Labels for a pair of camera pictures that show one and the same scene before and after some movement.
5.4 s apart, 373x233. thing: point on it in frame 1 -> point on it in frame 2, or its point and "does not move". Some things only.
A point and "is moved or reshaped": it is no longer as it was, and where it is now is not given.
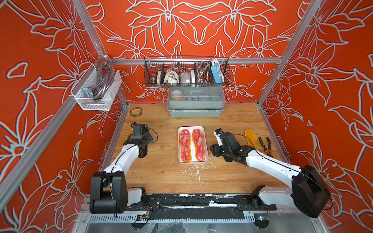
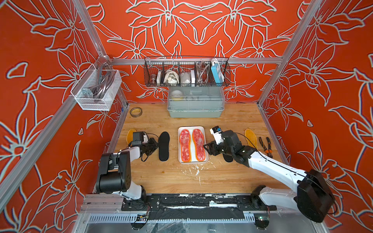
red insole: (198, 141) does not move
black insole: (143, 150) is moved or reshaped
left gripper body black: (147, 138) -> (149, 146)
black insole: (228, 158) does not move
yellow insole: (251, 138) does not move
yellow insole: (130, 132) does not move
